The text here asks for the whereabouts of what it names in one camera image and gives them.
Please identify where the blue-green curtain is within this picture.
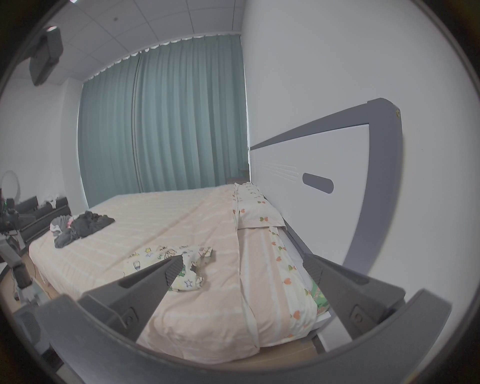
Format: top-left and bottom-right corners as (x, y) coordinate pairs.
(133, 33), (249, 194)
(77, 55), (142, 209)

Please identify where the bed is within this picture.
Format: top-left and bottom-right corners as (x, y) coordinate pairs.
(28, 98), (404, 367)

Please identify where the pile of clothes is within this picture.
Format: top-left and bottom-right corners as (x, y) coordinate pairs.
(53, 210), (116, 249)

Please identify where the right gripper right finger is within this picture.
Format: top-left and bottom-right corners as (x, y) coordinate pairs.
(302, 253), (406, 343)

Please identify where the white round ring lamp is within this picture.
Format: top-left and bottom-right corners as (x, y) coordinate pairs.
(1, 170), (20, 200)

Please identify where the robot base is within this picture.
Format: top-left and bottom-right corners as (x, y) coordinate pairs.
(0, 259), (65, 376)

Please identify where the white printed pillow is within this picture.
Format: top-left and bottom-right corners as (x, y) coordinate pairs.
(267, 225), (331, 332)
(232, 181), (286, 230)

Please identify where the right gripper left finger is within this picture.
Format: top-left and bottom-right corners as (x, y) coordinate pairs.
(78, 255), (185, 344)

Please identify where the black sofa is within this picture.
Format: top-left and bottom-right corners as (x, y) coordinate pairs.
(14, 195), (73, 244)

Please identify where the white printed pyjama top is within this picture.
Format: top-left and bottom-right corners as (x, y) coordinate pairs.
(123, 244), (216, 294)

